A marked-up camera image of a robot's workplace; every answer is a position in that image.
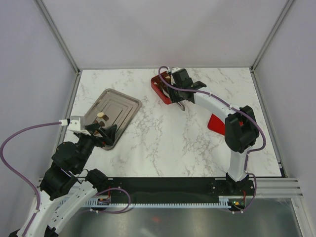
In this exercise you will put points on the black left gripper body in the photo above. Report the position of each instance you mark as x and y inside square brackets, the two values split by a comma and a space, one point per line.
[89, 142]

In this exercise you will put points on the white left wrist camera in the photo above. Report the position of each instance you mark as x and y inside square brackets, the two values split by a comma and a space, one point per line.
[75, 124]

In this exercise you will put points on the aluminium frame rail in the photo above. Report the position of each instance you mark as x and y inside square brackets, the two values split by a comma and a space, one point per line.
[278, 188]

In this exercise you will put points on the stainless steel tray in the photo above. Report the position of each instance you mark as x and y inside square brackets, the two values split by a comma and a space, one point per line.
[118, 108]

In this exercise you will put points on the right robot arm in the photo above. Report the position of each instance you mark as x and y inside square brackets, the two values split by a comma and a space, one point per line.
[241, 129]

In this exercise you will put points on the white cable duct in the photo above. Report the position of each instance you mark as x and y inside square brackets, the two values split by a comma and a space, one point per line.
[221, 203]

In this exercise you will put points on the red box lid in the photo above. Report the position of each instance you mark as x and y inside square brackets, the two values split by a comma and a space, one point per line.
[216, 125]

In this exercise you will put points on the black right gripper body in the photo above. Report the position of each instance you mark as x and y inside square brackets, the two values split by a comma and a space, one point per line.
[175, 94]

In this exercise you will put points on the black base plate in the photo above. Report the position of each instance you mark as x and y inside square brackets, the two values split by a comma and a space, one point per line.
[180, 189]

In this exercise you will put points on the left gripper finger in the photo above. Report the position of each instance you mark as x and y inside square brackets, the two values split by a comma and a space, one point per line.
[110, 133]
[97, 133]

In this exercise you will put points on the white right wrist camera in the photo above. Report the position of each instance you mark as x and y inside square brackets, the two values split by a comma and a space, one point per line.
[173, 70]

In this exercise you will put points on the red chocolate box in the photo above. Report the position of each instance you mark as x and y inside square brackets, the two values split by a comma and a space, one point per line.
[158, 89]

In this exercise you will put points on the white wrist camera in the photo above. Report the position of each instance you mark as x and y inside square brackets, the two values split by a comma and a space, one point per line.
[75, 124]
[173, 70]

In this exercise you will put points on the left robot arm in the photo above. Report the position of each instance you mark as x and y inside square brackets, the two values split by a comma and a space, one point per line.
[47, 218]

